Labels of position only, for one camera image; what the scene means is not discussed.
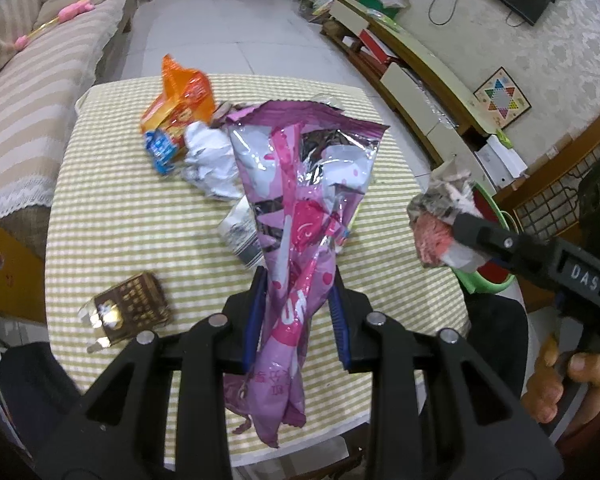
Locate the pink Pocky snack bag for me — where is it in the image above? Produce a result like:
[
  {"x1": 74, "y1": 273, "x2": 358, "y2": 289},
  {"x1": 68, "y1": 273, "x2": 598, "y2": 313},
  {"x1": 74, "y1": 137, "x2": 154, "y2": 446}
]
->
[{"x1": 406, "y1": 160, "x2": 488, "y2": 273}]

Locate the purple pink snack bag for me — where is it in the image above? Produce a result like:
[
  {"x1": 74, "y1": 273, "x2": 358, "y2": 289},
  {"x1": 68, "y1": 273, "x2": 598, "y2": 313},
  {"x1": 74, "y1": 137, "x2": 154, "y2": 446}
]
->
[{"x1": 224, "y1": 101, "x2": 387, "y2": 448}]

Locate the orange snack bag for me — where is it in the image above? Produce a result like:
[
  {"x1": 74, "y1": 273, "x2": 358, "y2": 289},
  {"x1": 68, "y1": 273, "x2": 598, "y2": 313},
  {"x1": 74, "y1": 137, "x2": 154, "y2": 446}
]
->
[{"x1": 140, "y1": 54, "x2": 216, "y2": 150}]

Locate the green rimmed red trash bin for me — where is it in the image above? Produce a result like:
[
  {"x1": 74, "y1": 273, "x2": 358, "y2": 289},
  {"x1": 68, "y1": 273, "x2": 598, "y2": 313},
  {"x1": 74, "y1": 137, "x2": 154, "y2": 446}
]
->
[{"x1": 452, "y1": 182, "x2": 517, "y2": 294}]

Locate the right hand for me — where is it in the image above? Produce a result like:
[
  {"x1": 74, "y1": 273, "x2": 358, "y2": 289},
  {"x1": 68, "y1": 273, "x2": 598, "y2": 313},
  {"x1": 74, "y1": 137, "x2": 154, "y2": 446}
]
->
[{"x1": 520, "y1": 332, "x2": 600, "y2": 425}]

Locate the brown chocolate wrapper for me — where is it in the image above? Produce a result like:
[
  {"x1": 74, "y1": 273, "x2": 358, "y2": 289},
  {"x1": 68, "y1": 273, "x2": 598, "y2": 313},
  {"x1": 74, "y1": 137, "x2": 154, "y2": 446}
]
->
[{"x1": 78, "y1": 272, "x2": 172, "y2": 354}]

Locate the checkered yellow tablecloth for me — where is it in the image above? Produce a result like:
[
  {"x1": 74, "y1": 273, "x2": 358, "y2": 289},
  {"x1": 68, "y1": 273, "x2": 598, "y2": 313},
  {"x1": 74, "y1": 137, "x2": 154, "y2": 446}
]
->
[{"x1": 45, "y1": 74, "x2": 469, "y2": 467}]

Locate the white blue small carton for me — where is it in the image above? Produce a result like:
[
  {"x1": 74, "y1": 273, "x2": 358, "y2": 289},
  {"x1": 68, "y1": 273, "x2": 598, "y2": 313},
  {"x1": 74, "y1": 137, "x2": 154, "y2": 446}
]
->
[{"x1": 218, "y1": 196, "x2": 263, "y2": 269}]

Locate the chinese checkers board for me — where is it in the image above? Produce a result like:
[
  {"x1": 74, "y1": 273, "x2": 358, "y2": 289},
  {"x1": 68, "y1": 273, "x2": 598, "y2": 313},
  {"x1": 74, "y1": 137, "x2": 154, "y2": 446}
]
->
[{"x1": 474, "y1": 67, "x2": 532, "y2": 129}]

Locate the long TV cabinet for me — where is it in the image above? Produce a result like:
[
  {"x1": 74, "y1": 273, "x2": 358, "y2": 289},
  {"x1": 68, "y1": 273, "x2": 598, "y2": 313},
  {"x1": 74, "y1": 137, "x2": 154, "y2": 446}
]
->
[{"x1": 322, "y1": 0, "x2": 498, "y2": 195}]

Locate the crumpled white paper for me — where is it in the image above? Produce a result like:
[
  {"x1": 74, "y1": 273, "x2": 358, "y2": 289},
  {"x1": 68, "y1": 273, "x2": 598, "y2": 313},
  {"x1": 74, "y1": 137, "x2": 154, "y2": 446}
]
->
[{"x1": 181, "y1": 122, "x2": 244, "y2": 202}]

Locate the striped beige sofa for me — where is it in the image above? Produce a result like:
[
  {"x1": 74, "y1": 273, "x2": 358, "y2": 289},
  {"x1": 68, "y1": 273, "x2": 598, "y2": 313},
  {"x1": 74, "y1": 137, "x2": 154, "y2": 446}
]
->
[{"x1": 0, "y1": 0, "x2": 135, "y2": 219}]

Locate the pink toy wand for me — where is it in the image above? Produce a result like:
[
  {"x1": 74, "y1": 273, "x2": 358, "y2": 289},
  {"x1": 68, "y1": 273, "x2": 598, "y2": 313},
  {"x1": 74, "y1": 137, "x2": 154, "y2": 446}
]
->
[{"x1": 14, "y1": 0, "x2": 95, "y2": 51}]

